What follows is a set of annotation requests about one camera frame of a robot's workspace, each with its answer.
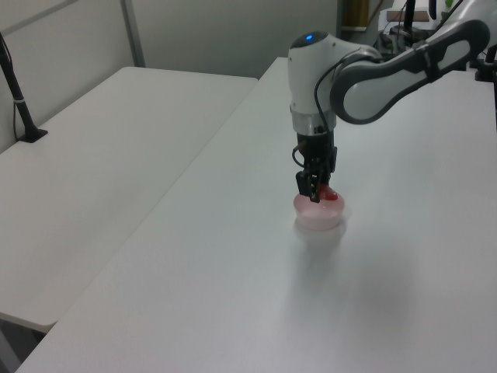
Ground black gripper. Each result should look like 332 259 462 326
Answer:
293 130 339 204

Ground grey partition post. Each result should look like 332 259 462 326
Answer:
119 0 148 68

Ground brown wooden board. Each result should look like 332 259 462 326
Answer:
341 0 370 29

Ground black upright pole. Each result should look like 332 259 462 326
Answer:
402 0 417 33

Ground pink plastic bowl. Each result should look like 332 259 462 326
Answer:
292 190 346 231

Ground black table clamp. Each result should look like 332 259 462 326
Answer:
471 45 497 82

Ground white side table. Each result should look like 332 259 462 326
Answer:
0 65 260 328

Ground red strawberry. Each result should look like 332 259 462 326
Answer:
318 183 339 202

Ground black stand pole with clamp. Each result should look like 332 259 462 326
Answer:
0 30 50 144

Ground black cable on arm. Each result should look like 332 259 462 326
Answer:
291 40 384 166

